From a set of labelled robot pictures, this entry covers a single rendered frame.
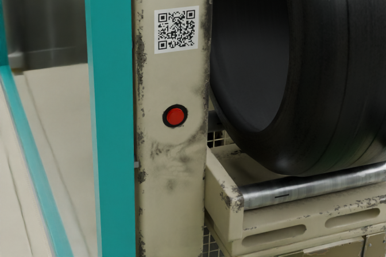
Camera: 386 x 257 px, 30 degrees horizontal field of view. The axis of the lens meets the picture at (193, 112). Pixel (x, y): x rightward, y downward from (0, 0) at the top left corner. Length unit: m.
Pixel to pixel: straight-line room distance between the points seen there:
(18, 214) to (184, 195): 0.70
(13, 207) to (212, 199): 0.68
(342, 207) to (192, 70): 0.40
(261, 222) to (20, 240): 0.74
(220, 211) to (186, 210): 0.09
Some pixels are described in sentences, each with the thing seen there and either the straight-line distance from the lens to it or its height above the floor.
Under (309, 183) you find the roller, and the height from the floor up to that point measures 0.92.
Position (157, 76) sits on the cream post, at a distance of 1.19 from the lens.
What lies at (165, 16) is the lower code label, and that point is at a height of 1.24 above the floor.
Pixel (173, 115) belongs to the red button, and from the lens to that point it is 1.23.
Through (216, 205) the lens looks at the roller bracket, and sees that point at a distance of 1.30.
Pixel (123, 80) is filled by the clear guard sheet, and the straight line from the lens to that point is 0.33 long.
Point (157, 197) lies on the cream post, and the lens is 1.32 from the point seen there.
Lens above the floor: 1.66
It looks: 29 degrees down
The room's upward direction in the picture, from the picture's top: 2 degrees clockwise
